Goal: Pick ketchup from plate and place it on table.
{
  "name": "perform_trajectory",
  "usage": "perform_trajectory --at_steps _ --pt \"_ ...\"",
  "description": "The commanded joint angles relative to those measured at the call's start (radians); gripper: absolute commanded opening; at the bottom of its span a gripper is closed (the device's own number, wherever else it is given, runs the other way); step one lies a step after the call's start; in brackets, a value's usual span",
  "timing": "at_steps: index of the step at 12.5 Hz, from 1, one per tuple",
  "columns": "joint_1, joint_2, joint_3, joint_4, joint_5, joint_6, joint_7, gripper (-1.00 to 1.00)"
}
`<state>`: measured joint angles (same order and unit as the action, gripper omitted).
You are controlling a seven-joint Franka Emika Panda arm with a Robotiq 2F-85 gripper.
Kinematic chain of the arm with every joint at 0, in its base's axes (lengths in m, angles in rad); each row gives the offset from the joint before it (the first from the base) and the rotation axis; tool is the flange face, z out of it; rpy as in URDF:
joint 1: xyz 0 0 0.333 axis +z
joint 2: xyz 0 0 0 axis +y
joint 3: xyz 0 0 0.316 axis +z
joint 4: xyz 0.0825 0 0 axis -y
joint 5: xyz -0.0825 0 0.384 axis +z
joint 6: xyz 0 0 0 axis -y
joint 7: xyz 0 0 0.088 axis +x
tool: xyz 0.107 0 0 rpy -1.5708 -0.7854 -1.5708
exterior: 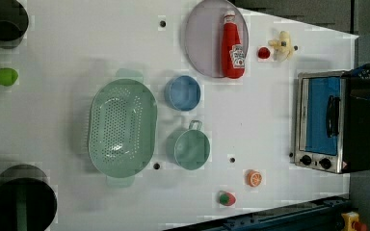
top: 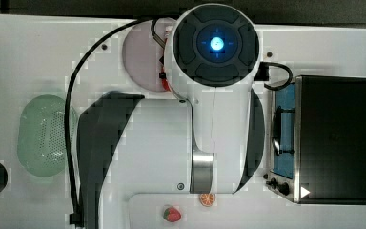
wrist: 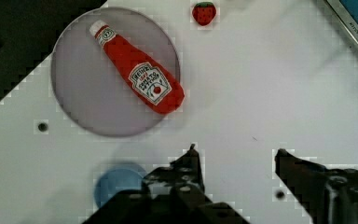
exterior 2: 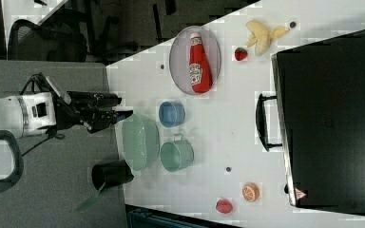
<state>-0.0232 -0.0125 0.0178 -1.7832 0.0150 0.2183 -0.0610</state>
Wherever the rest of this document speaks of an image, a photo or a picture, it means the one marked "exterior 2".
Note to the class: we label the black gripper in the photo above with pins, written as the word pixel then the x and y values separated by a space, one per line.
pixel 88 109

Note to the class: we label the red plush ketchup bottle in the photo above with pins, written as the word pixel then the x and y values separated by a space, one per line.
pixel 199 68

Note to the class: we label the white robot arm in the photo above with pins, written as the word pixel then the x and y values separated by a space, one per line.
pixel 46 113

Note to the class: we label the green plastic colander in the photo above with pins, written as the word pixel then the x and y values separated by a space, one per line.
pixel 140 141

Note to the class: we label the blue plastic cup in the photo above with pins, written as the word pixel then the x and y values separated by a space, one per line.
pixel 171 114

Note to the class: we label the black cylinder with green strip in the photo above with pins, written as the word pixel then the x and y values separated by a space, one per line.
pixel 106 175

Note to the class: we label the black office chair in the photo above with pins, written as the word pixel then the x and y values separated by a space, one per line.
pixel 49 43

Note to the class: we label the small red plush strawberry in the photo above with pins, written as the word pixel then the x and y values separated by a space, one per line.
pixel 240 54

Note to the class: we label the large red plush strawberry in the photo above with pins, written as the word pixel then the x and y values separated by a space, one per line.
pixel 224 206

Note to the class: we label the plush orange slice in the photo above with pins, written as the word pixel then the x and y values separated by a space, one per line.
pixel 250 192

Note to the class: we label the plush peeled banana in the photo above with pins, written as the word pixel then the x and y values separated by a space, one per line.
pixel 261 36

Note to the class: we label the black toaster oven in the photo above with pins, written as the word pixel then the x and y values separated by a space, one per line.
pixel 320 95

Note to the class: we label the green mug with handle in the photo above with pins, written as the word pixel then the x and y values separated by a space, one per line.
pixel 177 154

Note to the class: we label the blue metal frame rail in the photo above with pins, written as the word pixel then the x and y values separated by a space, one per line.
pixel 144 218

